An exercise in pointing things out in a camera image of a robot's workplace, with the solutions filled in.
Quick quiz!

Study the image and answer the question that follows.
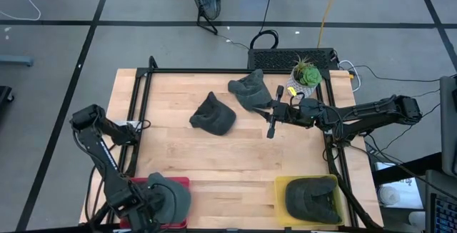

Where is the thin black floor cable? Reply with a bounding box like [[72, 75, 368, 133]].
[[351, 64, 457, 83]]

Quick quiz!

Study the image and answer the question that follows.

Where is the yellow cable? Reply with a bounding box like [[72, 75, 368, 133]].
[[316, 0, 343, 48]]

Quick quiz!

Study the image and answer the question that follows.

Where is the grey monitor back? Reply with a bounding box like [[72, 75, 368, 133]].
[[439, 75, 457, 177]]

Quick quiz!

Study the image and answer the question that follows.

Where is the potted green plant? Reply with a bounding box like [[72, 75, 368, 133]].
[[286, 69, 317, 101]]

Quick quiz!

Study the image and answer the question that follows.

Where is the red plastic tray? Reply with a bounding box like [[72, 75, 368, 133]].
[[119, 176, 191, 229]]

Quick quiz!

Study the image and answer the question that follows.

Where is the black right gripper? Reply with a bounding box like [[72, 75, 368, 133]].
[[255, 85, 301, 139]]

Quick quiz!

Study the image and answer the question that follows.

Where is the grey-blue table foot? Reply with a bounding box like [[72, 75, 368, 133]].
[[0, 56, 35, 66]]

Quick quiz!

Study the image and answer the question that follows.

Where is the black desk beam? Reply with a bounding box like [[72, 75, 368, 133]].
[[373, 152, 442, 186]]

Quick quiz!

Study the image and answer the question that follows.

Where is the black coiled cable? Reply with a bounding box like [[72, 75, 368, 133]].
[[248, 0, 280, 50]]

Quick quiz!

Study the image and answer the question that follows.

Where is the white plastic bag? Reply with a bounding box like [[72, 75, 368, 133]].
[[376, 163, 424, 209]]

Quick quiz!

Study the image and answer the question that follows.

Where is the white looped cable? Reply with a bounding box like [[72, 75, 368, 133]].
[[338, 59, 362, 93]]

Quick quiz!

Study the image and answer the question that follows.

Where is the black chair base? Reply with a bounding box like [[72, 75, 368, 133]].
[[0, 85, 14, 105]]

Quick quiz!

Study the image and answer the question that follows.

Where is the yellow plastic tray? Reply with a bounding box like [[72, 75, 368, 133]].
[[273, 174, 344, 227]]

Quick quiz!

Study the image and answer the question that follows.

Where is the spiky air plant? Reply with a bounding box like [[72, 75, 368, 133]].
[[291, 56, 312, 75]]

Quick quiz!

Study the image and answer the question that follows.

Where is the green succulent plant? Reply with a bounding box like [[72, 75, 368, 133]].
[[298, 65, 323, 88]]

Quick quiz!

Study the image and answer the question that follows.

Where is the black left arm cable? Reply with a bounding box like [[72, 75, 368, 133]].
[[84, 164, 105, 223]]

